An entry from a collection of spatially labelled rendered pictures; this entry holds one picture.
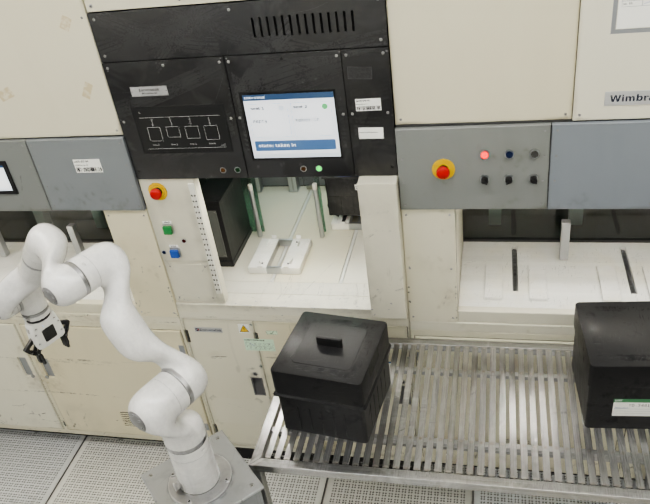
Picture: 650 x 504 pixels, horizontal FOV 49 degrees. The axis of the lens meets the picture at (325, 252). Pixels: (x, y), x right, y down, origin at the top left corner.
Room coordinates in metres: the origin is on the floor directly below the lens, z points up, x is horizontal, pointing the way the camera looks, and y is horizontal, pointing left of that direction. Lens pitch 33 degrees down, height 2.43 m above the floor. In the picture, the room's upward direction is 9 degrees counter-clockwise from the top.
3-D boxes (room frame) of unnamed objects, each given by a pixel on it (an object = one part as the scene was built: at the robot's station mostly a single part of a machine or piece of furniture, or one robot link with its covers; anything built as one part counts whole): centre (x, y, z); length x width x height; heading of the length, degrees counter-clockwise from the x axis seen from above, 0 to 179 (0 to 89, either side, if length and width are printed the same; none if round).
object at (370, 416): (1.63, 0.03, 0.85); 0.28 x 0.28 x 0.17; 66
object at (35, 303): (1.80, 0.92, 1.26); 0.09 x 0.08 x 0.13; 139
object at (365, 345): (1.63, 0.03, 0.98); 0.29 x 0.29 x 0.13; 65
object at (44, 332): (1.80, 0.92, 1.12); 0.10 x 0.07 x 0.11; 139
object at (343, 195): (2.58, -0.17, 1.06); 0.24 x 0.20 x 0.32; 74
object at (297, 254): (2.35, 0.18, 0.89); 0.22 x 0.21 x 0.04; 164
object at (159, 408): (1.38, 0.49, 1.07); 0.19 x 0.12 x 0.24; 139
